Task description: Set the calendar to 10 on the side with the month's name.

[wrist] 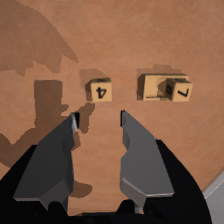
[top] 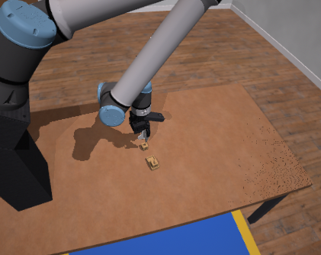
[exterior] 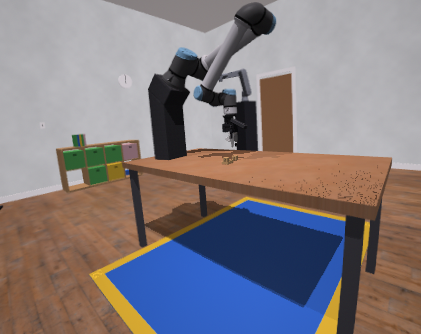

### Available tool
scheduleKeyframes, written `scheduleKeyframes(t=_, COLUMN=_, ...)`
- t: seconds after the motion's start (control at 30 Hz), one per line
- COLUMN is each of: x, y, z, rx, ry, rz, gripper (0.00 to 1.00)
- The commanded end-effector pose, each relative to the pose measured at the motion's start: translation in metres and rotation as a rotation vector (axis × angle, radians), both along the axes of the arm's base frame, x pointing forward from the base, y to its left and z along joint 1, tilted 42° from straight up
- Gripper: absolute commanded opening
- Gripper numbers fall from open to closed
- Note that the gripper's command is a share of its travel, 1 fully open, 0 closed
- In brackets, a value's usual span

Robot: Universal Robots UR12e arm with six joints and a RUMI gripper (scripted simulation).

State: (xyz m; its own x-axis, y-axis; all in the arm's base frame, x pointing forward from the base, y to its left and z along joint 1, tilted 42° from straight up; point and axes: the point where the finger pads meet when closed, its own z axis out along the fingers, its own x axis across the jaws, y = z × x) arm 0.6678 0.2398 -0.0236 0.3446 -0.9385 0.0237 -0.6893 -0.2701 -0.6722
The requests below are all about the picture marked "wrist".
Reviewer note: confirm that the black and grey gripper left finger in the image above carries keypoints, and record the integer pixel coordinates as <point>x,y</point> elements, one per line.
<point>42,175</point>

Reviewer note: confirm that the tan cube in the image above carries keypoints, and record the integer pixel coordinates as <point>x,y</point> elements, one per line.
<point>101,90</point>
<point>178,90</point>

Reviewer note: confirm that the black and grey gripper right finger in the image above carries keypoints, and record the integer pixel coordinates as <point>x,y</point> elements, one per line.
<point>157,182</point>

